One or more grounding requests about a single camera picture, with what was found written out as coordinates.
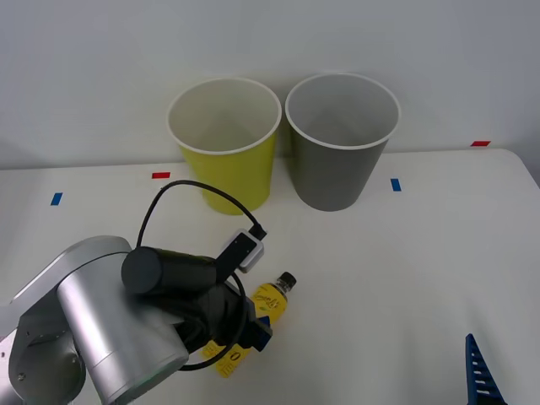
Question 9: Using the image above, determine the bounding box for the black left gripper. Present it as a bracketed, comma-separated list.
[175, 282, 274, 353]

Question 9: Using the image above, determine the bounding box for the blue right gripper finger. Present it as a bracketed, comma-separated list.
[465, 332, 508, 405]

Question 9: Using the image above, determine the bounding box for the yellow bottle with black cap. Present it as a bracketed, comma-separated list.
[201, 271, 299, 379]

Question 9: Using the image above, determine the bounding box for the yellow-green plastic bin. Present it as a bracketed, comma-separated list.
[166, 76, 283, 217]

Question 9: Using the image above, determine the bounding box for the grey plastic bin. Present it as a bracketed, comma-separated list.
[284, 73, 401, 213]

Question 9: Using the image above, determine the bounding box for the pale grey left wrist camera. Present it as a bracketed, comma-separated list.
[213, 227, 267, 280]

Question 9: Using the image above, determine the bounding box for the black camera cable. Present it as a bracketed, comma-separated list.
[135, 180, 268, 372]

